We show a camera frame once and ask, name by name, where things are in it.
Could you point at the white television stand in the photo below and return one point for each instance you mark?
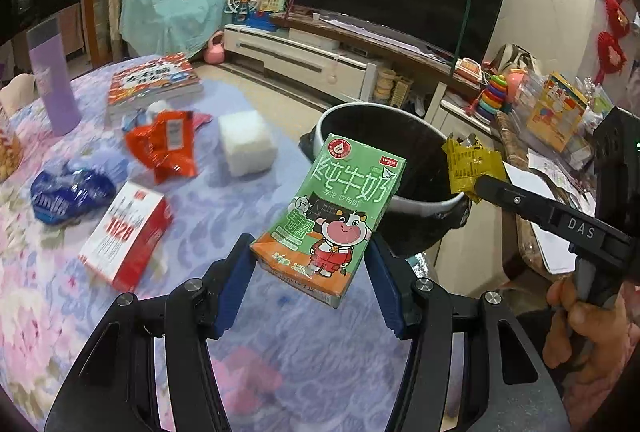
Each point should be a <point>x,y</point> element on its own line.
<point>290,52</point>

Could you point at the yellow wrapper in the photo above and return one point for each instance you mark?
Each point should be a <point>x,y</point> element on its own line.
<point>470,167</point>

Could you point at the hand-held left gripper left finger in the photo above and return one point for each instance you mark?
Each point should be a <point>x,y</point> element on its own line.
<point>240,282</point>

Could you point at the pink kettle toy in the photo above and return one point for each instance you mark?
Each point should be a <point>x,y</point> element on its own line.
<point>214,50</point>

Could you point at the white foam cube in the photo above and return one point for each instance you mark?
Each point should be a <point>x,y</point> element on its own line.
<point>247,142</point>

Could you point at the purple bottle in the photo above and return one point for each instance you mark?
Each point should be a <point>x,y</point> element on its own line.
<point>52,82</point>

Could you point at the white paper sheet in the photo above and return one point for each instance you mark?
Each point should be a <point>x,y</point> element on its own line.
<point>552,247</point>

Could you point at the person's right hand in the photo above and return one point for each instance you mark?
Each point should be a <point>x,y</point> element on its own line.
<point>590,337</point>

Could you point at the black trash bin white rim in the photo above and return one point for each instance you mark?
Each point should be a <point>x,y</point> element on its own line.
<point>400,147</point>

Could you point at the green stick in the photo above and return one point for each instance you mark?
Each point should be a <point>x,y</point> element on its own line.
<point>465,7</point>

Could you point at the orange snack bag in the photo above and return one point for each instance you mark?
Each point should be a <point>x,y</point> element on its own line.
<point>9,155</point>

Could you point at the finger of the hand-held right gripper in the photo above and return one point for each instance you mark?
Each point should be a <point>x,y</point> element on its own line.
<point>520,202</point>

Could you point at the floral tablecloth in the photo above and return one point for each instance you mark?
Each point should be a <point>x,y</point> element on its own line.
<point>50,312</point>

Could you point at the red wrapper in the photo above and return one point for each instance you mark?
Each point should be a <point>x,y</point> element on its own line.
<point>165,147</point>

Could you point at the beige bag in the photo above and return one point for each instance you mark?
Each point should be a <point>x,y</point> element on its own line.
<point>512,60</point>

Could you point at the colourful children's book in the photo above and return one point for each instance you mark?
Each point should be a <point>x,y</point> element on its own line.
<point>150,80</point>

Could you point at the blue toy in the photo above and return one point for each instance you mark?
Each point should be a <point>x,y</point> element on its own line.
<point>262,21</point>

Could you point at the pink cup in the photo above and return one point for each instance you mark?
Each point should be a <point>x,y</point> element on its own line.
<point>516,85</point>

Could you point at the teal covered chair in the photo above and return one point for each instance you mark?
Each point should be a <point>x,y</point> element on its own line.
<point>170,12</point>

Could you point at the toy cash register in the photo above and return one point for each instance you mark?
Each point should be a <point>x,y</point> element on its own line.
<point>469,70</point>

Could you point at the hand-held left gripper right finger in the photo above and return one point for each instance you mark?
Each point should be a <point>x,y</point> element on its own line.
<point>387,292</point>

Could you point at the red and white box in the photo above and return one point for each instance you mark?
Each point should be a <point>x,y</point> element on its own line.
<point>130,232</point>

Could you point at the beige soft item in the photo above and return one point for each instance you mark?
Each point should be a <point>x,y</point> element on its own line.
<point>15,95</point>

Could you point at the ferris wheel toy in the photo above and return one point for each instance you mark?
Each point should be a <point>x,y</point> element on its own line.
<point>242,5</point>

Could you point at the colourful toy box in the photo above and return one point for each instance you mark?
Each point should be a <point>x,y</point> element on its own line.
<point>557,112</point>

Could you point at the green milk carton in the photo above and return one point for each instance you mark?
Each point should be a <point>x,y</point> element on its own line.
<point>340,202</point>

